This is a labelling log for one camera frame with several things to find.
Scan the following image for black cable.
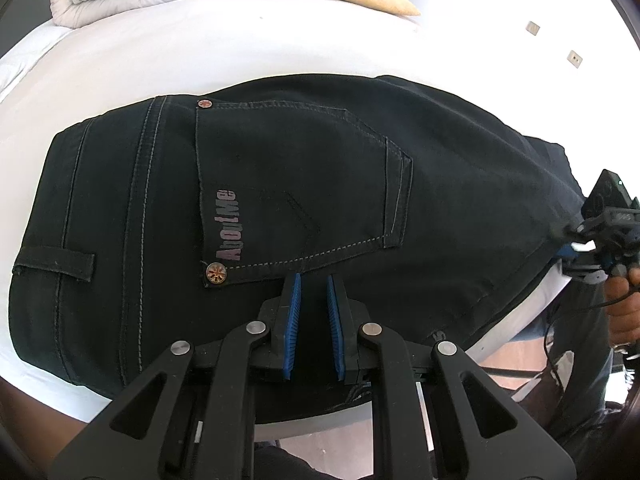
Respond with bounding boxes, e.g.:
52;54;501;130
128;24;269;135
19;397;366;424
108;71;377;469
480;285;608;391

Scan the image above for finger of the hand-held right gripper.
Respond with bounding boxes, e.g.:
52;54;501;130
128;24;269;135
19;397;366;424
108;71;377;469
550;215;608;242
557;244;609;286

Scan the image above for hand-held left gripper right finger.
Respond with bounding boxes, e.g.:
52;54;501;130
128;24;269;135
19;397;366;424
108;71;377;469
326;274;578;480

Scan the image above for person's right hand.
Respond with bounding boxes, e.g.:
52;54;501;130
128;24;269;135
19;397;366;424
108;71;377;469
605;266;640;347

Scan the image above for black denim pants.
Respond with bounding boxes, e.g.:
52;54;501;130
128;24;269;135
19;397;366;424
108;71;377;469
9;74;588;423

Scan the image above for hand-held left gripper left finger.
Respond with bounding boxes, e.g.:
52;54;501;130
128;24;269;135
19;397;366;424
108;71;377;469
47;272;303;480

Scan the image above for bed with white sheet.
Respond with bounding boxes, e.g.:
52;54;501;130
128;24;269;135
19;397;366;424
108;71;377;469
0;0;566;441

